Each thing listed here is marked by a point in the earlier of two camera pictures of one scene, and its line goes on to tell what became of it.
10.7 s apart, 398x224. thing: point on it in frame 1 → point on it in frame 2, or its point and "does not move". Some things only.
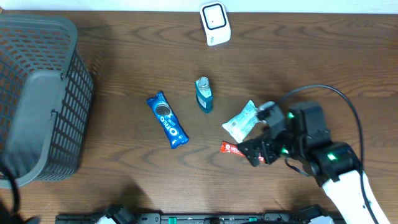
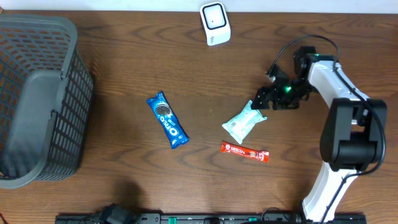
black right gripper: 252,145 → 276,99
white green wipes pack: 241,126 does not move
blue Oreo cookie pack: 173,129 does not move
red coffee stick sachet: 232,147 does not move
